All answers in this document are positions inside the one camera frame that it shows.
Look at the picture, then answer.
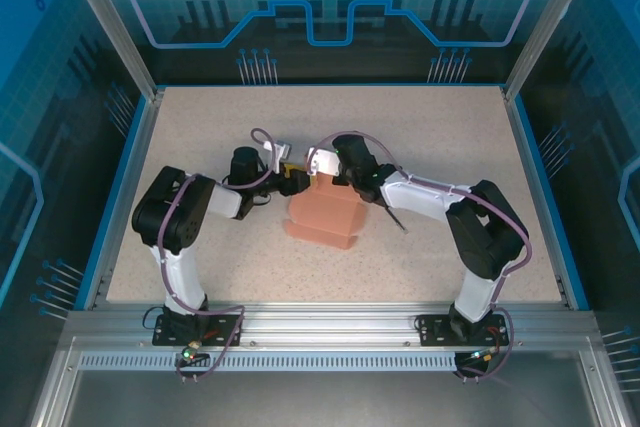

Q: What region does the slotted grey cable duct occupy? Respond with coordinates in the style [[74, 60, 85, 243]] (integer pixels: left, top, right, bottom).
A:
[[79, 352, 459, 369]]

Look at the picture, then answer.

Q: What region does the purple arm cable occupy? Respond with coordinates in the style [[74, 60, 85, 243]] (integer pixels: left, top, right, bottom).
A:
[[312, 130, 532, 383], [155, 127, 281, 384]]

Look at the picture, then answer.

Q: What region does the thin black rod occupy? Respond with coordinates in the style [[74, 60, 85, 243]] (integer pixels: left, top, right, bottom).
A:
[[380, 199, 410, 235]]

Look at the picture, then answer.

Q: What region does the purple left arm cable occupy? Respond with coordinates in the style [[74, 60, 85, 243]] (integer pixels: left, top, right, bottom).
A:
[[155, 127, 281, 384]]

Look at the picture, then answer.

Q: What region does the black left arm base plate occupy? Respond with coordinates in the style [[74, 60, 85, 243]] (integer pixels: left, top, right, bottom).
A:
[[152, 314, 244, 348]]

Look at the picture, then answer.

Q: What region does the blue circuit-print enclosure panel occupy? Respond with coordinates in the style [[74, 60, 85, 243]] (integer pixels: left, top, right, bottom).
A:
[[514, 0, 640, 398], [0, 0, 149, 328]]

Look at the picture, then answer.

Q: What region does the wide aluminium extrusion rail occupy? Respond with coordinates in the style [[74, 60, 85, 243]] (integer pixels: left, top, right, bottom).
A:
[[64, 302, 599, 349]]

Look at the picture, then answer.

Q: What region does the slim aluminium table-edge rail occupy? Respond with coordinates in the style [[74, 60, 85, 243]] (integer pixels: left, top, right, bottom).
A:
[[83, 88, 167, 312]]

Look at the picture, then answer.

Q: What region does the brown cardboard box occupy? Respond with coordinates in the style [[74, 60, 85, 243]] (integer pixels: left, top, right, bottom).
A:
[[282, 169, 371, 252]]

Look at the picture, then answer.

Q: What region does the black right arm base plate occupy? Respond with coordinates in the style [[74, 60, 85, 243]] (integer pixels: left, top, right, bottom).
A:
[[417, 314, 506, 347]]

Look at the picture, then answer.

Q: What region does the aluminium upright post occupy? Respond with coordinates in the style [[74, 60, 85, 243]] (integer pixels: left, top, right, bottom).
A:
[[502, 0, 604, 101], [53, 0, 166, 103]]

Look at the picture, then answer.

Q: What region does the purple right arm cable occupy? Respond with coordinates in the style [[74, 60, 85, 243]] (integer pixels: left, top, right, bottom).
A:
[[312, 130, 532, 383]]

